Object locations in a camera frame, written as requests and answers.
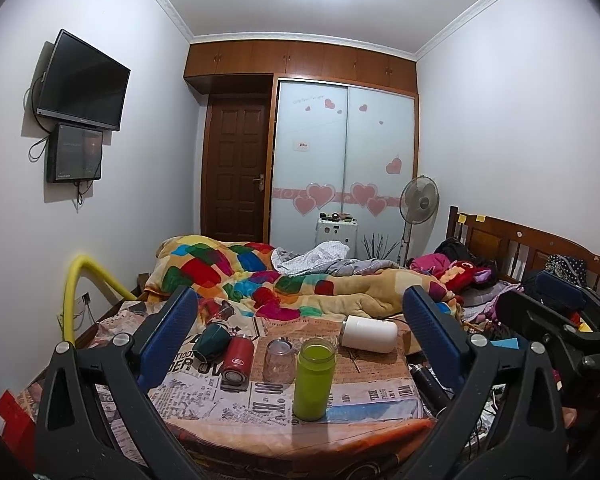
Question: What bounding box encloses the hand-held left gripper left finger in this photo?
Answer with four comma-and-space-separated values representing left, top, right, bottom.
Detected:
34, 285, 216, 480

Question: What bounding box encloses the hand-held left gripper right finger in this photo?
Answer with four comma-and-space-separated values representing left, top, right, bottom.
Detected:
395, 285, 567, 480

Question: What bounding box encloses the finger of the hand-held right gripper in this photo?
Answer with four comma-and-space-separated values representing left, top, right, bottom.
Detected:
495, 290, 581, 358
536, 270, 600, 323

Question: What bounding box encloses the dark green cup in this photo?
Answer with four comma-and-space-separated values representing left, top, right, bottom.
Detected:
192, 323, 233, 364

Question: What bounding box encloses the red cup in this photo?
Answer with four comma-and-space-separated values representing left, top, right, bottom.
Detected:
220, 335, 254, 392

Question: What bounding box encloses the clear glass cup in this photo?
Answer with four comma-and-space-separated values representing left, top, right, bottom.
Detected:
263, 338, 297, 384

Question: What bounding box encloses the black dotted bag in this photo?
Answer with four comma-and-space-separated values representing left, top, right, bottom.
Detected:
544, 253, 587, 284

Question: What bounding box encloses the black flask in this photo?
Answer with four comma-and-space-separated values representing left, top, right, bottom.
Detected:
411, 364, 454, 414

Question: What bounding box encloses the red plush toy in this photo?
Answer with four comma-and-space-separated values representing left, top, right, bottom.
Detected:
439, 258, 497, 294

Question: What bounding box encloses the white bottle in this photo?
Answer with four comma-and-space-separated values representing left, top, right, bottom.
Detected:
340, 315, 399, 352

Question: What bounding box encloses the pink clothing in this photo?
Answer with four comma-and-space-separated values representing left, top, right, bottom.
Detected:
410, 253, 454, 275

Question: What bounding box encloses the wooden headboard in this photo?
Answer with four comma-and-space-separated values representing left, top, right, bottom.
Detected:
445, 205, 600, 292

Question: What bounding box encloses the colourful patchwork blanket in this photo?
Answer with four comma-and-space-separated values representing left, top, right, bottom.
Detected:
144, 234, 466, 322

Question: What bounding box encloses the dried twig bunch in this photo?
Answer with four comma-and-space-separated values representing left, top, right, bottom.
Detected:
362, 232, 401, 264

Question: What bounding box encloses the yellow padded pipe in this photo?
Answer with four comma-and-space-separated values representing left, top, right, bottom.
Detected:
62, 253, 139, 346

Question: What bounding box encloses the newspaper print cloth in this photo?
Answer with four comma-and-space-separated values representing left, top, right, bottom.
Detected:
24, 299, 439, 480

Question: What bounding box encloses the grey crumpled sheet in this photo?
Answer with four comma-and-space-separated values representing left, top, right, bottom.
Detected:
271, 240, 401, 277

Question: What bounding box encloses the green bottle with clear lid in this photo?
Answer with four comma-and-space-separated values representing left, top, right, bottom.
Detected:
292, 337, 337, 422

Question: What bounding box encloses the standing fan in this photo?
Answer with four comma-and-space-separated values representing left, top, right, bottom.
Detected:
398, 175, 440, 267

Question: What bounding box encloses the small white cabinet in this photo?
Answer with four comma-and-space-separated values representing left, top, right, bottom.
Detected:
315, 212, 357, 259

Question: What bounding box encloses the red box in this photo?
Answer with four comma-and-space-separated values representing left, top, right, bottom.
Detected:
0, 389, 37, 472

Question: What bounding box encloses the brown wooden door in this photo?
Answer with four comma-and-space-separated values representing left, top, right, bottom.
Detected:
202, 94, 274, 244

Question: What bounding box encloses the sliding wardrobe with pink hearts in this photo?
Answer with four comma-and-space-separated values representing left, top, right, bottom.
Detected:
268, 77, 420, 267

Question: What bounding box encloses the wooden overhead cabinet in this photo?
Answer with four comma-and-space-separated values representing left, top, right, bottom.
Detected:
183, 40, 419, 97

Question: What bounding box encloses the small black wall monitor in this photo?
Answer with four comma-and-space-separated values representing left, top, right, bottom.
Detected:
45, 122, 105, 184

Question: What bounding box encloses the wall-mounted television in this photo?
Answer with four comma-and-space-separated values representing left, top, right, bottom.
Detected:
34, 29, 132, 133

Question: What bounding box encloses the black television cable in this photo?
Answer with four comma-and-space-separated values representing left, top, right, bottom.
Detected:
27, 71, 51, 162

